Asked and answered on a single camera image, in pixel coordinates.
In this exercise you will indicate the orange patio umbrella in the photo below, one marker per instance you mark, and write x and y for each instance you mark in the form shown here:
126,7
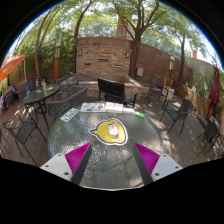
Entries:
10,65

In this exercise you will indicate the dark red closed umbrella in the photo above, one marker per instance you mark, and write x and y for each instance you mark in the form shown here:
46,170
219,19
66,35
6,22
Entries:
214,90

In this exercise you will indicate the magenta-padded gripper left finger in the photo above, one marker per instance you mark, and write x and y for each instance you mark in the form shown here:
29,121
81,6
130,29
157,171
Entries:
77,160

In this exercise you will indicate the colourful sticker sheet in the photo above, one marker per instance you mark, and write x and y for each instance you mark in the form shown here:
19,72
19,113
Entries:
92,107

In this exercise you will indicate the white flat box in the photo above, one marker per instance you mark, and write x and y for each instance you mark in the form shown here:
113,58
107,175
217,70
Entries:
109,107
118,108

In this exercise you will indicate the wooden lamp post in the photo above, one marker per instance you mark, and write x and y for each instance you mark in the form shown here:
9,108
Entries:
57,63
170,71

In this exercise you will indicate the yellow duck-shaped mouse pad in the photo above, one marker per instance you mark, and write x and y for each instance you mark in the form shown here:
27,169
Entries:
100,131

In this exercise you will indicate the person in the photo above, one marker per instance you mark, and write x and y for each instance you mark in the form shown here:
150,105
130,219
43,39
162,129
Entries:
11,90

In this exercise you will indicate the black metal patio chair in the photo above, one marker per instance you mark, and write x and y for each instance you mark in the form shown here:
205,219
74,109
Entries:
210,133
158,85

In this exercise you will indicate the white square planter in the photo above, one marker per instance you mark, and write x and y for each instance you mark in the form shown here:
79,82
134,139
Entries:
170,94

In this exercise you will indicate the black slatted wooden chair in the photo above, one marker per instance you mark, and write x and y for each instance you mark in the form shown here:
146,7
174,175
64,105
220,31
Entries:
111,88

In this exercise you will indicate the white computer mouse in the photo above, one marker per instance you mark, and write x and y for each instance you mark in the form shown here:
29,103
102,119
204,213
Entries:
113,130

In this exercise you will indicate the grey wall utility box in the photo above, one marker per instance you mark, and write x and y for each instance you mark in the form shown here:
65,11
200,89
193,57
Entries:
140,72

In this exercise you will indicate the small white striped box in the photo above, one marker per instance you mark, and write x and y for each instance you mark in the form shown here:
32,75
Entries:
128,110

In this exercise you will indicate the dark wicker patio chair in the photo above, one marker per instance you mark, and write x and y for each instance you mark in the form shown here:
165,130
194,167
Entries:
68,101
66,80

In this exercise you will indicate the black metal mesh chair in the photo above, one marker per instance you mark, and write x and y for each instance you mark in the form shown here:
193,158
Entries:
25,131
183,108

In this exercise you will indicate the dark round patio table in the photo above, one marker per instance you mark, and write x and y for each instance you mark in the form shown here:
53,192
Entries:
41,94

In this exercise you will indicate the blue-backed patio chair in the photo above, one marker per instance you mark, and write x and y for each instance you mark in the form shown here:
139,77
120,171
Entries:
26,88

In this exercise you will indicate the clear drink bottle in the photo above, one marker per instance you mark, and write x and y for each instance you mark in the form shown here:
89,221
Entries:
43,84

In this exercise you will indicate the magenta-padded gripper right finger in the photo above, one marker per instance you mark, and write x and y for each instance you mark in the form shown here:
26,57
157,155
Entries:
148,160

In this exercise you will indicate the small green marker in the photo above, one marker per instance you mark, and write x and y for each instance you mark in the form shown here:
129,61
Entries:
139,115

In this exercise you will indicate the tree with forked trunk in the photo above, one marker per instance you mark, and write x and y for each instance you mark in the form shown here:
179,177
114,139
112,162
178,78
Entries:
134,50

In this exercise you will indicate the white licence plate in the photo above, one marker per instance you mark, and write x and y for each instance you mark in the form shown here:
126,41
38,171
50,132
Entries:
70,114

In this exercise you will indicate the black wall lamp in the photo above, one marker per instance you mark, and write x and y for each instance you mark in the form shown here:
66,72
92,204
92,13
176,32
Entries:
80,52
127,54

